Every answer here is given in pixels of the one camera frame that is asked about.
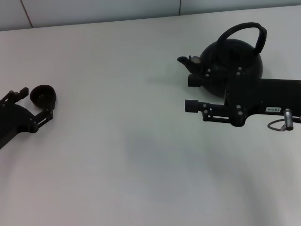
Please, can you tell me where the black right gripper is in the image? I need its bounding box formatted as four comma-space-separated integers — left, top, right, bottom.
184, 67, 301, 128

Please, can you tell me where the black round teapot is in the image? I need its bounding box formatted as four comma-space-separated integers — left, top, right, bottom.
177, 22, 268, 97

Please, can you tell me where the small dark teacup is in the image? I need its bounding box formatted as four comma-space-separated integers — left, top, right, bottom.
30, 84, 58, 110

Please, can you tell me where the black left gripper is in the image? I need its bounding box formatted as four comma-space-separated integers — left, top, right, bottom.
0, 87, 57, 150

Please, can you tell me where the right gripper cable with plug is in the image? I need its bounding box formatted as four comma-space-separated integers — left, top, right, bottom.
267, 108, 301, 132

